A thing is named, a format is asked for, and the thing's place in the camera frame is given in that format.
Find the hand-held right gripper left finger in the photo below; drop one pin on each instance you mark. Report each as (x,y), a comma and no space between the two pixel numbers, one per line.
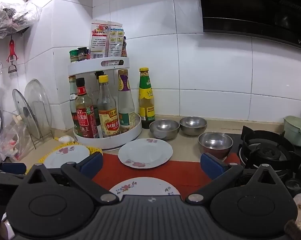
(90,163)

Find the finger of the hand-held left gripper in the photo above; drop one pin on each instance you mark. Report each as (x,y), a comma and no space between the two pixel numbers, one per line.
(13,168)

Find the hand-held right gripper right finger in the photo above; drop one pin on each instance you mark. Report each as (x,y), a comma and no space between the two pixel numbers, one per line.
(211,166)

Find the stainless steel bowl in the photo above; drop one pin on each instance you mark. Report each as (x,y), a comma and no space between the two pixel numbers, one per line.
(164,128)
(215,143)
(193,125)

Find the white floral plate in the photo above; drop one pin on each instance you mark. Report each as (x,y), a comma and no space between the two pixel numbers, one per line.
(145,152)
(63,156)
(143,186)

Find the clear plastic bag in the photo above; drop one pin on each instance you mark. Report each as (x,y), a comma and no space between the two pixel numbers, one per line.
(14,142)

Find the red table mat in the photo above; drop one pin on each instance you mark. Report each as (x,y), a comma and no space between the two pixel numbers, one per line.
(185,172)

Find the garlic bulb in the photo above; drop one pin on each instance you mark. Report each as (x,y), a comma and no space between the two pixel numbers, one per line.
(65,139)

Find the yellow-capped vinegar bottle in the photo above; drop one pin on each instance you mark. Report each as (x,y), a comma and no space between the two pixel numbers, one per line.
(108,120)

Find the red label soy sauce bottle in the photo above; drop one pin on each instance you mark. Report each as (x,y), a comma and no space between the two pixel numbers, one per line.
(85,115)

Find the black gas stove burner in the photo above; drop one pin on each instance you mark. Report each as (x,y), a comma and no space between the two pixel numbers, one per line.
(265,152)

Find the small glass pot lid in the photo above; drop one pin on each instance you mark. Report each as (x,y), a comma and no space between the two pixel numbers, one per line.
(23,110)

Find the green label glass bottle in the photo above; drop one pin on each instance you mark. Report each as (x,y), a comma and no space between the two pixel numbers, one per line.
(72,100)

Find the purple label clear bottle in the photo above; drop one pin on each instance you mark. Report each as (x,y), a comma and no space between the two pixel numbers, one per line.
(125,100)

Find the large glass pot lid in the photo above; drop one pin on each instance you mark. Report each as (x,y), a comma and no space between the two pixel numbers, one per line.
(39,97)

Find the yellow-capped green label bottle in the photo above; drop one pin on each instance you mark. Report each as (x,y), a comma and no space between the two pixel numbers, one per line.
(146,95)

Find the pale green pot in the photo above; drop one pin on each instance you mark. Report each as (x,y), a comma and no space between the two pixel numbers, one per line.
(294,132)

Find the black peeler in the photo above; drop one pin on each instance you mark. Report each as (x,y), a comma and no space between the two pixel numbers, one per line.
(13,68)

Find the white two-tier rotating rack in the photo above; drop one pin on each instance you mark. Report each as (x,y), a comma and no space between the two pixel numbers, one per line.
(90,63)

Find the green-lidded spice jar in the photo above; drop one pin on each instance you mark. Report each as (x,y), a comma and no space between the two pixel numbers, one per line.
(74,56)

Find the black-lidded spice jar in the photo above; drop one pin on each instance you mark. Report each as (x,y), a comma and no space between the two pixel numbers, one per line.
(83,53)

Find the red peeler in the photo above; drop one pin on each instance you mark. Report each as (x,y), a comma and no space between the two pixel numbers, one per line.
(12,51)

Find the red and white seasoning packet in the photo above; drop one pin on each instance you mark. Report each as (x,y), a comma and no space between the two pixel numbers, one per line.
(98,42)

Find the crumpled plastic bag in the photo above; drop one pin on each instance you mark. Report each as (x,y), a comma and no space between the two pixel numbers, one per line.
(13,15)

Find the black range hood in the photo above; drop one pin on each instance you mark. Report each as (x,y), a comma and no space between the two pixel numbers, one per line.
(253,7)

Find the black wall rail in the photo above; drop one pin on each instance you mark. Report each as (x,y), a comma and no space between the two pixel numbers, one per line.
(20,30)

